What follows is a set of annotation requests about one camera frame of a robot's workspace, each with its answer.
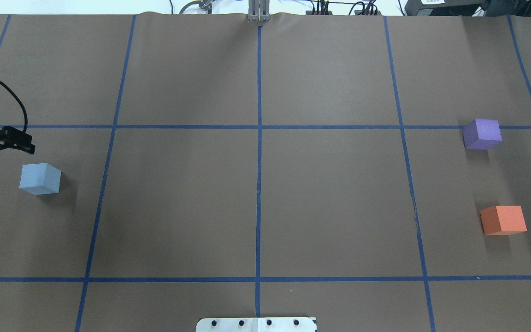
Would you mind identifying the orange foam block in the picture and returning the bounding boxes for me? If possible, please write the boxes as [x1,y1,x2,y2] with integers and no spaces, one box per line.
[479,205,527,236]

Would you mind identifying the grey aluminium frame post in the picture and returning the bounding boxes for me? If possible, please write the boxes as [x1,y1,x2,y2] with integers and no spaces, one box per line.
[248,0,271,23]

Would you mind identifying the white metal mounting plate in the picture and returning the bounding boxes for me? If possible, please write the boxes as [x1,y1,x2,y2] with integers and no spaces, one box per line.
[195,317,318,332]

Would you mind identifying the light blue foam block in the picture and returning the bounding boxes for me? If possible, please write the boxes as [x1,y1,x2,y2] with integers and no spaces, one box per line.
[19,163,62,195]

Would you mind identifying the black box at table edge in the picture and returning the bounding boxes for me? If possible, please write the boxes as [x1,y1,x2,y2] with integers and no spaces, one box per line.
[404,0,483,17]

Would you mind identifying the purple foam block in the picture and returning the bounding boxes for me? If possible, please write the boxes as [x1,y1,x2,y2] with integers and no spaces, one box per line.
[463,119,503,150]

